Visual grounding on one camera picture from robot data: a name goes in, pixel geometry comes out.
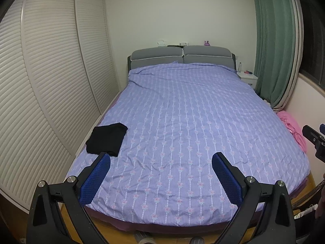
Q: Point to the beige curtain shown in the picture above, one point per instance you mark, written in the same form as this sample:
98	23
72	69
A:
297	56

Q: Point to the dark clothing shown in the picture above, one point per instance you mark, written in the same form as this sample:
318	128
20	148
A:
320	195

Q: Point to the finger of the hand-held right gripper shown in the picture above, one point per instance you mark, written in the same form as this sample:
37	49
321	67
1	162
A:
323	127
311	133

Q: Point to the dark window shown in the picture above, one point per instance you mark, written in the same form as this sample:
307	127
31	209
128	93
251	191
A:
314	43

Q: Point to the white nightstand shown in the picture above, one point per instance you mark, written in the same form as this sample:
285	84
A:
247	80

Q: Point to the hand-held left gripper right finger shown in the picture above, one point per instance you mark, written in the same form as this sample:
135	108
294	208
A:
226	178

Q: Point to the blue floral bed cover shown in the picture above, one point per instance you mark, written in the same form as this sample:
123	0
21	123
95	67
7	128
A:
190	132

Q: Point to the grey headboard cushion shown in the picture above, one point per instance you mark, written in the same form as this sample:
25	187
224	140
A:
207	54
156	56

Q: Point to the pink cloth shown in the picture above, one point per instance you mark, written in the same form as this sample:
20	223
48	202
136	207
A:
292	129

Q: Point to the clear plastic bottle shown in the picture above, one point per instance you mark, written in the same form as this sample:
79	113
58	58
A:
239	66

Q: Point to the white wall socket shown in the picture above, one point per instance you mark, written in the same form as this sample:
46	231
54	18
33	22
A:
183	43

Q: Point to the grey round object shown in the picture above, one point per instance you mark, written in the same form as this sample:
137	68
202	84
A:
144	237
197	240

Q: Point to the green curtain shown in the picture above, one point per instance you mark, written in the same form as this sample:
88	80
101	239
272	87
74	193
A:
274	43

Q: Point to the small purple toy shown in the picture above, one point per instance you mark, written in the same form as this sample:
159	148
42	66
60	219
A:
207	43

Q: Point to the black pants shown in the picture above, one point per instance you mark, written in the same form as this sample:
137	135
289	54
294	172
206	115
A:
106	138

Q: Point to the white cloth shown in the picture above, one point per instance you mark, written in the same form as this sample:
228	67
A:
304	212

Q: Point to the small pink nightstand items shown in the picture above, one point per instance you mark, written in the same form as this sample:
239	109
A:
247	72

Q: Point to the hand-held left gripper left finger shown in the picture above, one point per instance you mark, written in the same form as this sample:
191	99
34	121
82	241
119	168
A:
97	178

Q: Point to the white louvered wardrobe door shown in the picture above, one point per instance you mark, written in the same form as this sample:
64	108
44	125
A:
25	132
96	50
58	68

